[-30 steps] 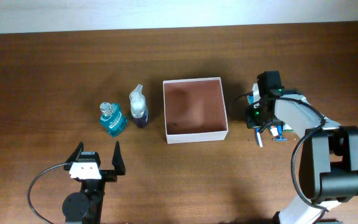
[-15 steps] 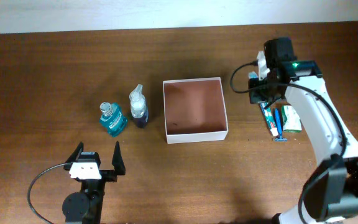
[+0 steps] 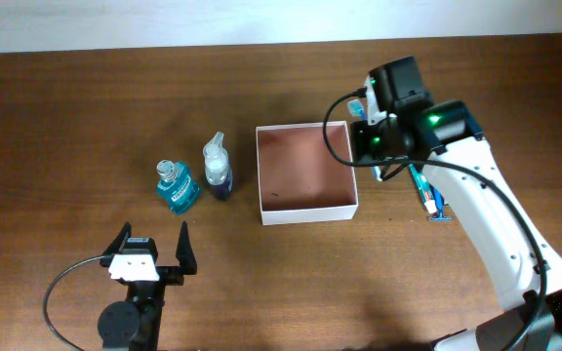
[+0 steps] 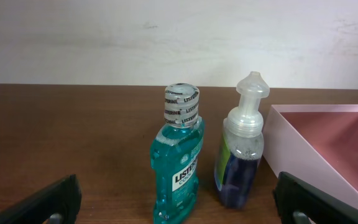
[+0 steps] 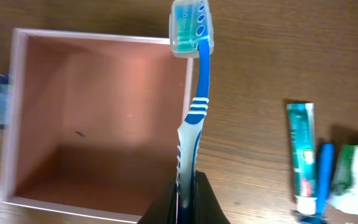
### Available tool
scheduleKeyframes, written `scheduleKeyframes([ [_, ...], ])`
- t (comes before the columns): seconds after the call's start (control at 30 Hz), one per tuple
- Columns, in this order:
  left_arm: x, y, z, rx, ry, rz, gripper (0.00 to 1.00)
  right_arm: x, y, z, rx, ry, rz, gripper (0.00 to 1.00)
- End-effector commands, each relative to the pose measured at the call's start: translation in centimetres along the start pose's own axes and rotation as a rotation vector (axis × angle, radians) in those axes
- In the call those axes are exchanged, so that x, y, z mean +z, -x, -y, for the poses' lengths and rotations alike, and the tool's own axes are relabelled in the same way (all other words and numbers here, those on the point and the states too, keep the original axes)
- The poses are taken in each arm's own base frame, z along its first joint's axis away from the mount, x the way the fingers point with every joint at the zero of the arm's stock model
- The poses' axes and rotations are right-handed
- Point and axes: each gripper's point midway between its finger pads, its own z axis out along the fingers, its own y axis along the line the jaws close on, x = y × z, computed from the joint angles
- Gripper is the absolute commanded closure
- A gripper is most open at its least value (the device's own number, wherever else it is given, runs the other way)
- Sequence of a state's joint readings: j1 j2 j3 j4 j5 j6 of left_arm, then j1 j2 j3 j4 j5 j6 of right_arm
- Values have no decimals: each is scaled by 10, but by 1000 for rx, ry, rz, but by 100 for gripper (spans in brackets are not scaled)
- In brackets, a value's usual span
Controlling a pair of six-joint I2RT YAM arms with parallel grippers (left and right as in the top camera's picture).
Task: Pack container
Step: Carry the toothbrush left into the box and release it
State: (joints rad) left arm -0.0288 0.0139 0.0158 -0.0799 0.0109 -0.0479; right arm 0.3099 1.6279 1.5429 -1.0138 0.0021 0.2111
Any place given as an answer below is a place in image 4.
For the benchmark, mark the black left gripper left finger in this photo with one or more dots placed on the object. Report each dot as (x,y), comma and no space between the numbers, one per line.
(58,202)

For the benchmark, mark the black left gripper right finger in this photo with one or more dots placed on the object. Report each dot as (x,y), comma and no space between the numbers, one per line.
(299,202)

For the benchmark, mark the white open cardboard box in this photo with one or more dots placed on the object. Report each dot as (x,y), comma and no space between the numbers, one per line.
(316,143)

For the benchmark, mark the blue foam soap pump bottle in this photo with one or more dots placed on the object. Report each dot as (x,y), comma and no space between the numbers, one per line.
(242,143)

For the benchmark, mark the teal Listerine mouthwash bottle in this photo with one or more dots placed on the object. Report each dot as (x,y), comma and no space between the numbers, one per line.
(174,154)

